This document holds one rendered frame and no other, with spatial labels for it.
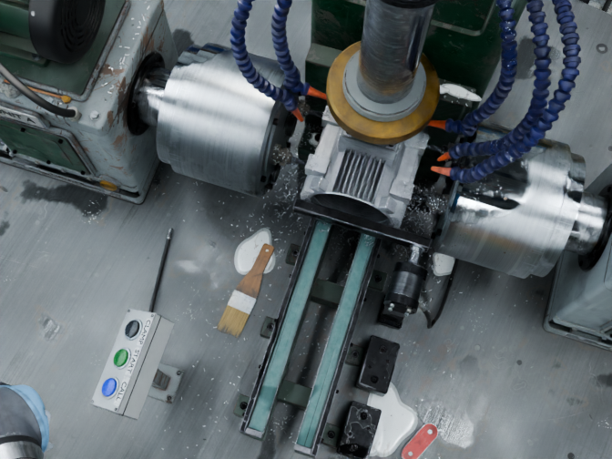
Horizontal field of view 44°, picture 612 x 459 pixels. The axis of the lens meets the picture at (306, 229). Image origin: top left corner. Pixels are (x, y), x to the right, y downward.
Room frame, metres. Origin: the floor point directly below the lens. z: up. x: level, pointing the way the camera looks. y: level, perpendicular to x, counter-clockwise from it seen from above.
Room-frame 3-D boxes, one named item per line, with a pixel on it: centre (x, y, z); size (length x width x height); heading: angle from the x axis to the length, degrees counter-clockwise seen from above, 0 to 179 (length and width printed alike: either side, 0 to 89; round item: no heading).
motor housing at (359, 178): (0.56, -0.11, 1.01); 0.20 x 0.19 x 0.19; 163
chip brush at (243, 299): (0.37, 0.11, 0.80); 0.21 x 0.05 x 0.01; 157
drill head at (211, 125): (0.65, 0.19, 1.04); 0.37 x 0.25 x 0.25; 73
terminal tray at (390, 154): (0.59, -0.12, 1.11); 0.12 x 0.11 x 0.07; 163
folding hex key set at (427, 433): (0.07, -0.23, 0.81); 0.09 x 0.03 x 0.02; 137
